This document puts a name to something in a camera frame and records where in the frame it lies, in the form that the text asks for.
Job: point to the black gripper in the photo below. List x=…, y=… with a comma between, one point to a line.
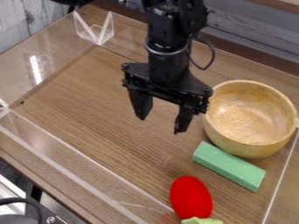
x=166, y=78

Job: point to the red plush strawberry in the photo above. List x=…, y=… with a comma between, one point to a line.
x=191, y=201

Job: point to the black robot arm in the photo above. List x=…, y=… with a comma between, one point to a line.
x=175, y=22

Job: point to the wooden bowl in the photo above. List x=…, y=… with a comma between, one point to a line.
x=251, y=119

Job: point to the green foam block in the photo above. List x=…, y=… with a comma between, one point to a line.
x=228, y=166

